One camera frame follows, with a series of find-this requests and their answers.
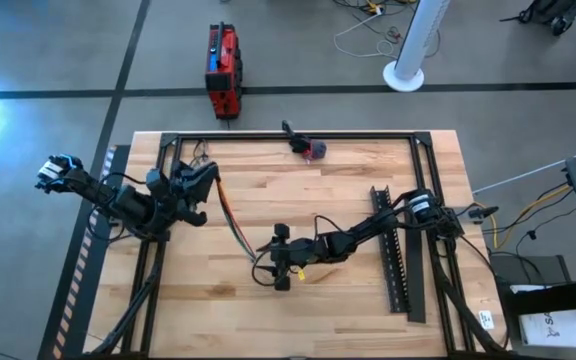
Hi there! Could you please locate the black floor cable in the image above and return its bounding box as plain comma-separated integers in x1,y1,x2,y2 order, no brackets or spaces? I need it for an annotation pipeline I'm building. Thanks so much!
515,207,576,256

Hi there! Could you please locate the white sticker label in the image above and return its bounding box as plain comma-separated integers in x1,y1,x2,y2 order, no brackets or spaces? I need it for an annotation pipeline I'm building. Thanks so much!
477,309,496,331

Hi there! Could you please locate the yellow floor cable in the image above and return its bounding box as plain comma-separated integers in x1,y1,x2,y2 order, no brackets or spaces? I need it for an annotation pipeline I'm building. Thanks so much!
472,183,574,250

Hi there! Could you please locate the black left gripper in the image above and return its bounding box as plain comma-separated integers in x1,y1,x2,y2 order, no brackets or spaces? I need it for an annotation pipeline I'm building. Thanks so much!
146,162,220,234

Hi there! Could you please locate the white tower fan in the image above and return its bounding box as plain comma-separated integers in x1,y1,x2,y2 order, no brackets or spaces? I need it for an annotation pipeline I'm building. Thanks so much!
382,0,453,94

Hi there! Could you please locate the black horizontal beam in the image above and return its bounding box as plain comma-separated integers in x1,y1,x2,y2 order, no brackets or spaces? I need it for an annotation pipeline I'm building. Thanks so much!
502,277,576,317

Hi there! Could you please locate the black looped camera cable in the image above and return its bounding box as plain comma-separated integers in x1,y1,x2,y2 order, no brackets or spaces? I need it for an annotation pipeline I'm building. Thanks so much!
250,248,278,288

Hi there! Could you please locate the white printed paper sheet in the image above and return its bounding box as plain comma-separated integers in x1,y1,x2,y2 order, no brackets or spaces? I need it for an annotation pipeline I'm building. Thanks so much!
517,308,576,350

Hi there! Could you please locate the black aluminium table frame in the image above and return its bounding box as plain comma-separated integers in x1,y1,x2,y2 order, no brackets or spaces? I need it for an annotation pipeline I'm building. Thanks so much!
85,130,512,360

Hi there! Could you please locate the black red grey tool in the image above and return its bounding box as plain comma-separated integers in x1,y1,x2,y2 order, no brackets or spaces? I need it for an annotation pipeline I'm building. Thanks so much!
281,119,328,164

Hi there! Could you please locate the black floor box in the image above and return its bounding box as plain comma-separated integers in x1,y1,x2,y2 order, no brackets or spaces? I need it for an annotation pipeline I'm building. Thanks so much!
490,253,572,301

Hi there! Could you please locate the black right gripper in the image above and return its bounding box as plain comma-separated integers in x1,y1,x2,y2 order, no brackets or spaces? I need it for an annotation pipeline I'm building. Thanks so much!
255,223,352,292

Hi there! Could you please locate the coloured floor cable tangle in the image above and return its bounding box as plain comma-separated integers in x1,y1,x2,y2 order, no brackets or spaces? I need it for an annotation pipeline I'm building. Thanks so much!
331,0,419,19

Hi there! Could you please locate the black raceway cover strip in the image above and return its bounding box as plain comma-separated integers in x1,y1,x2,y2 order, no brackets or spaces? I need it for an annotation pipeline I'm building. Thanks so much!
402,209,428,325

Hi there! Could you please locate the thin grey rod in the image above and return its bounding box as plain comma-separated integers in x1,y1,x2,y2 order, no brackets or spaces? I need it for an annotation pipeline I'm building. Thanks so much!
471,143,576,195

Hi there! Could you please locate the white floor cable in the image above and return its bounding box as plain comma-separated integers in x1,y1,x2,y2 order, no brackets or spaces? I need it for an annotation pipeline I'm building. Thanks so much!
332,10,395,59

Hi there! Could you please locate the red and black toolbox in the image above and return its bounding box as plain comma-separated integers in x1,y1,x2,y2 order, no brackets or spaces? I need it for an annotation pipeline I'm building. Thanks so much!
203,20,244,121

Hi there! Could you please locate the multicoloured wire harness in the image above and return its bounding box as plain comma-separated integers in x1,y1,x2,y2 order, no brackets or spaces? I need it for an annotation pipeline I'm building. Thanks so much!
214,178,259,264

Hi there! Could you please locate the black wheeled equipment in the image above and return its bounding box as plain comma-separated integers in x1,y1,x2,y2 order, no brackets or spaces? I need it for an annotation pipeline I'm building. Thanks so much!
498,0,576,37

